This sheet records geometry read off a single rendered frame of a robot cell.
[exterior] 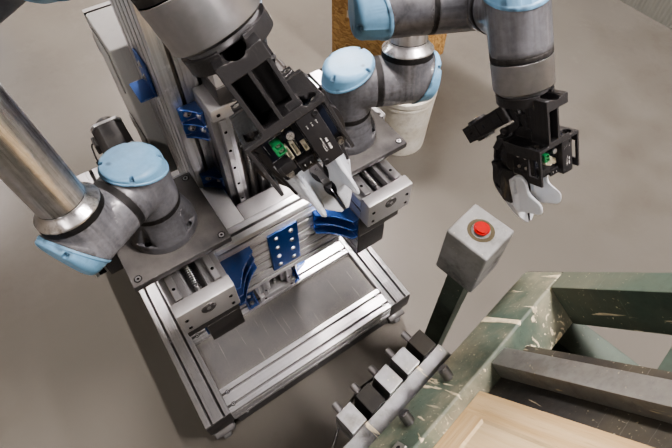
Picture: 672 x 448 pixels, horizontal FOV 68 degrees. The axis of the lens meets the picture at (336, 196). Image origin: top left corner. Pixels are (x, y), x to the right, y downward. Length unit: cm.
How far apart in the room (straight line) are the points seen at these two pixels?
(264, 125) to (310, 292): 161
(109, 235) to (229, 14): 67
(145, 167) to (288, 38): 246
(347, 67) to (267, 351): 112
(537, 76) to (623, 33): 320
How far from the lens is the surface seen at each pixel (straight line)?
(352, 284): 197
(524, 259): 241
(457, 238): 126
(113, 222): 97
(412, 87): 115
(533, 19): 64
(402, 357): 129
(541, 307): 127
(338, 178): 48
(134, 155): 101
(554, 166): 72
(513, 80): 65
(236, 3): 35
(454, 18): 71
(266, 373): 184
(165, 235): 110
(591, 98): 325
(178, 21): 35
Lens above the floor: 198
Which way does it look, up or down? 54 degrees down
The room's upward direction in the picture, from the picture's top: straight up
